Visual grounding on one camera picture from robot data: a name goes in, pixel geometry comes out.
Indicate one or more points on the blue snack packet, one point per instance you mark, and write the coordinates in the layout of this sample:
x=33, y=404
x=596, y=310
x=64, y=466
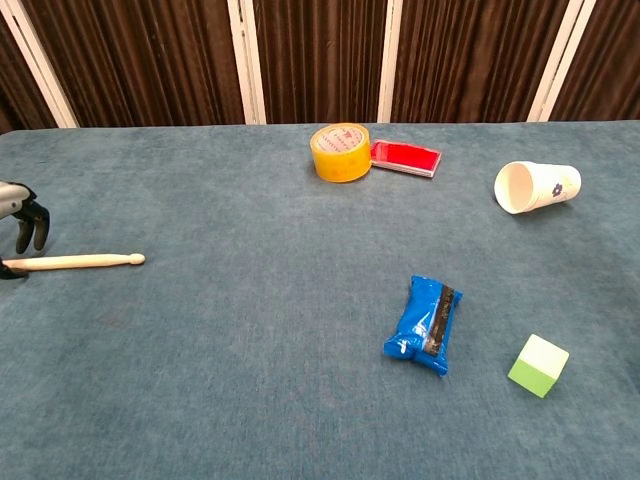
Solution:
x=415, y=325

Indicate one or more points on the yellow packing tape roll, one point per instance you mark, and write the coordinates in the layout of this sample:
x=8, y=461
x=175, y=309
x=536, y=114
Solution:
x=340, y=165

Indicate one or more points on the red and white flat box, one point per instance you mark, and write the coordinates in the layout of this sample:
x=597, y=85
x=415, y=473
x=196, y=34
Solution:
x=405, y=156

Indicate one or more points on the light green cube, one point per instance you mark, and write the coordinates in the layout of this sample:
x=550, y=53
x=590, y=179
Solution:
x=537, y=367

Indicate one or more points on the white screen frame post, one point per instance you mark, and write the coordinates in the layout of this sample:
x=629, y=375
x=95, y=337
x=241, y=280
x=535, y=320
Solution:
x=247, y=65
x=40, y=65
x=390, y=60
x=560, y=60

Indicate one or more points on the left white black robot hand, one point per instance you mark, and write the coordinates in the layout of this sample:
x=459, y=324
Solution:
x=20, y=202

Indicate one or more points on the white paper cup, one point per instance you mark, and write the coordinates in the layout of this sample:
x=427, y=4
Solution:
x=555, y=185

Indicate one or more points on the light wooden drumstick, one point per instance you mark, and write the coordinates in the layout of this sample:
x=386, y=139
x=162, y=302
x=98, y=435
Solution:
x=75, y=261

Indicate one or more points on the dark brown curtain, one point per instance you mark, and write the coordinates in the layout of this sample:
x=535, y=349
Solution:
x=150, y=60

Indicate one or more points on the teal table cloth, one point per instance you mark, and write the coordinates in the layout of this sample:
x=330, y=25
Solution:
x=200, y=350

